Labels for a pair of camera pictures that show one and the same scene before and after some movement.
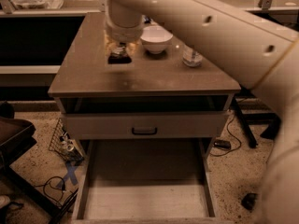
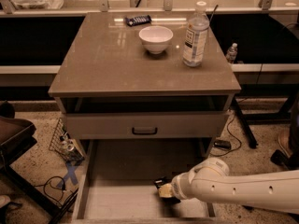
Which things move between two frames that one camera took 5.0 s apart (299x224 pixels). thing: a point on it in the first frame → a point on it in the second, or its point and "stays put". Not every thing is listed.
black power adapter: (222, 145) stays put
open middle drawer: (146, 181) stays put
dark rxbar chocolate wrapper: (119, 57) → (163, 181)
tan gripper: (124, 34) → (176, 187)
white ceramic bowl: (156, 39) stays put
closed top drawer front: (172, 125) stays put
